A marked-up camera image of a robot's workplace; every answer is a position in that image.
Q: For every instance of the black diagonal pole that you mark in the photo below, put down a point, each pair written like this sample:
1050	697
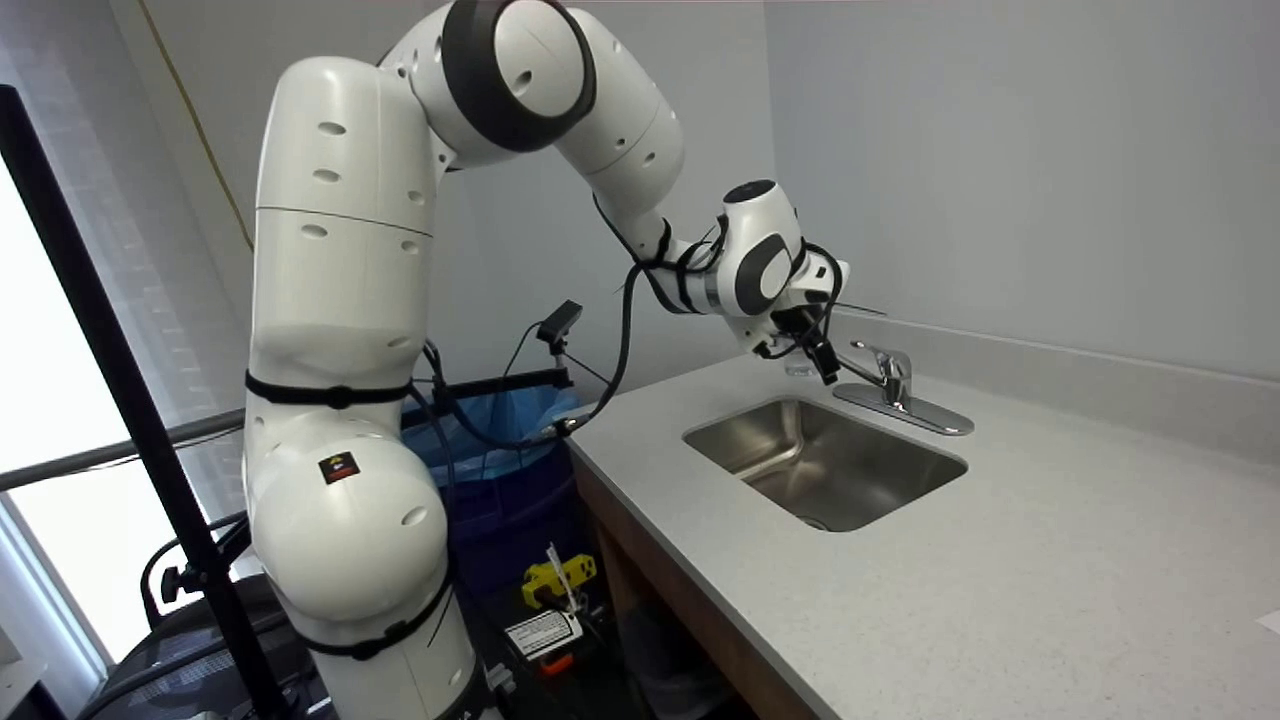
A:
132	403

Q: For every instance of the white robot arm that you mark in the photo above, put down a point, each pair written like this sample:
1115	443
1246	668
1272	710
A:
340	508

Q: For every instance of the white device on floor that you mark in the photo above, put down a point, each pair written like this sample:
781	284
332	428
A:
544	632

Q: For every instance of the blue bin liner bag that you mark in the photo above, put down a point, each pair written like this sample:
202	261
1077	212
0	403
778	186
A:
510	492

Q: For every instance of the stainless steel sink basin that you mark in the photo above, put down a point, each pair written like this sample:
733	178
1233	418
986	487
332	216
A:
818	467

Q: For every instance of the chrome faucet spout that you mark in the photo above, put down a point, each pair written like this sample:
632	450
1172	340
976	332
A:
887	370

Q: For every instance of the chrome faucet base plate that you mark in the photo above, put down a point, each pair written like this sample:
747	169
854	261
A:
908	409

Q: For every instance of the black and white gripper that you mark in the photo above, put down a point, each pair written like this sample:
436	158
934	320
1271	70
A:
801	312

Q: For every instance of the yellow tool on floor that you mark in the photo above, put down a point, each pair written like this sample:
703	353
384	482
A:
555	583

